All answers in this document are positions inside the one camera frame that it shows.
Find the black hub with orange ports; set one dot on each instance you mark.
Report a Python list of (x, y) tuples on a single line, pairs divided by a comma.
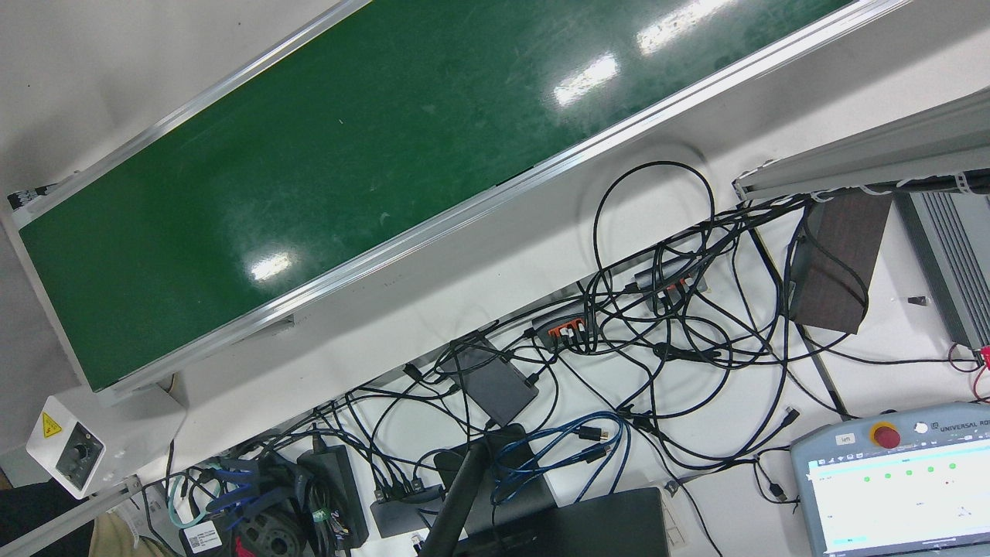
[(669, 280), (564, 325)]

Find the black flat box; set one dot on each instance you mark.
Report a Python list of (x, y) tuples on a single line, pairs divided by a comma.
[(495, 383)]

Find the green conveyor belt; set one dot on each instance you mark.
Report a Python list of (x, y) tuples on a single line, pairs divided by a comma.
[(348, 155)]

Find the black monitor pole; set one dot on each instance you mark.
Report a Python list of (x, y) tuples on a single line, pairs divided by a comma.
[(456, 495)]

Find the small black hub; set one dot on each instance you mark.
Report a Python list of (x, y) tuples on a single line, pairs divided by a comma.
[(402, 510)]

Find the black computer monitor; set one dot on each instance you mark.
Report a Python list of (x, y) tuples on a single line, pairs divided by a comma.
[(572, 526)]

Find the black power adapter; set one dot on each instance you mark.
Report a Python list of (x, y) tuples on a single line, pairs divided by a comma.
[(336, 495)]

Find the white power strip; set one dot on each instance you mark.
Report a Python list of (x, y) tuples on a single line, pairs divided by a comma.
[(674, 518)]

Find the dark brown box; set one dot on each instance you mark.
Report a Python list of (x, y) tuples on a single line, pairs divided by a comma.
[(839, 263)]

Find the grey teach pendant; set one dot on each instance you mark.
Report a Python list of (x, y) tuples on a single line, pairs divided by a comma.
[(897, 495)]

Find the white conveyor control box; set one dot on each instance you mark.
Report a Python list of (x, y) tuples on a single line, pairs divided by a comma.
[(66, 445)]

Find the person in black shirt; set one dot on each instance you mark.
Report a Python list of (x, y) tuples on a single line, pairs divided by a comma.
[(39, 518)]

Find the aluminium extrusion frame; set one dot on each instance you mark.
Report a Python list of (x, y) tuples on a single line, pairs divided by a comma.
[(874, 151)]

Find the grey ribbed metal enclosure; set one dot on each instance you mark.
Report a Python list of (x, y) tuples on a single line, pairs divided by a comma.
[(955, 255)]

